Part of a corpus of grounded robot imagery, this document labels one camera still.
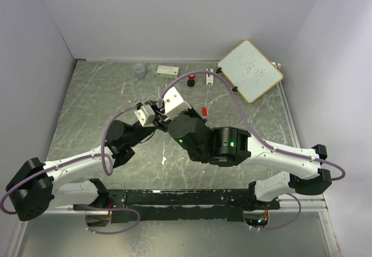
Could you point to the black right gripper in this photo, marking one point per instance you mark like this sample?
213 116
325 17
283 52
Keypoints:
193 112

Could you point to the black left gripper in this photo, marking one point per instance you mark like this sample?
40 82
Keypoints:
159 118

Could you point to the red key tag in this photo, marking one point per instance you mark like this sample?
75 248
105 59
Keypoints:
204 111

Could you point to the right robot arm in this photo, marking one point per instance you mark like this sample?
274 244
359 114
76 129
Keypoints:
230 146

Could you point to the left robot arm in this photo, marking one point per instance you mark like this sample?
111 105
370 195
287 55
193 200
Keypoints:
39 186

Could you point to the red black stamp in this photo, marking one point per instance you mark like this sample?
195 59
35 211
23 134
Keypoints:
191 81

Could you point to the white stapler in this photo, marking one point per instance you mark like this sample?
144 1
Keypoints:
209 79

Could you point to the green white staple box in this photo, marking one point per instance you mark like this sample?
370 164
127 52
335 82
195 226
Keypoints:
167 71

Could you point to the clear jar of paperclips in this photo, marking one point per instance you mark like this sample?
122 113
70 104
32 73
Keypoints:
139 70

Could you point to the yellow framed whiteboard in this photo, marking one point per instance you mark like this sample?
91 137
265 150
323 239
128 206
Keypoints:
248 69

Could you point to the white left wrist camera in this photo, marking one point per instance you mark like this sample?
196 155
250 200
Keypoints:
145 115

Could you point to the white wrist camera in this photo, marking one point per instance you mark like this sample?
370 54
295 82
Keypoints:
145 115
174 104

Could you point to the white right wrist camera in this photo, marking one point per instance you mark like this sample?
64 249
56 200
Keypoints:
174 104

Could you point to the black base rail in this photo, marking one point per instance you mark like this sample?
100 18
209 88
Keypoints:
208 204

